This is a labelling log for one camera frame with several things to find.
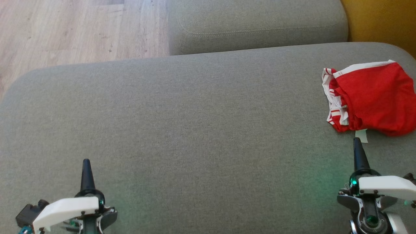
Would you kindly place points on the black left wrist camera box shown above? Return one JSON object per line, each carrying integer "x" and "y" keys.
{"x": 29, "y": 211}

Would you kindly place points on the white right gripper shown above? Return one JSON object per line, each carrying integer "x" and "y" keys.
{"x": 386, "y": 185}

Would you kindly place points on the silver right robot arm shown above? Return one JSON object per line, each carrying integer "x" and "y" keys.
{"x": 370, "y": 214}

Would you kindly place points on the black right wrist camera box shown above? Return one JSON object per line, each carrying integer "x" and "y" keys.
{"x": 410, "y": 178}

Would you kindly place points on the red basketball jersey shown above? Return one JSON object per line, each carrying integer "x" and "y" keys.
{"x": 377, "y": 97}

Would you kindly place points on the yellow sofa cushion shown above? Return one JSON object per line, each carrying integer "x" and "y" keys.
{"x": 383, "y": 19}

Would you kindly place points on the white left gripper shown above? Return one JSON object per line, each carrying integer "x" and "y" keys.
{"x": 68, "y": 208}

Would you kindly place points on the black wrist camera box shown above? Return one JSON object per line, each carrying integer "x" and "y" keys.
{"x": 29, "y": 211}
{"x": 410, "y": 178}

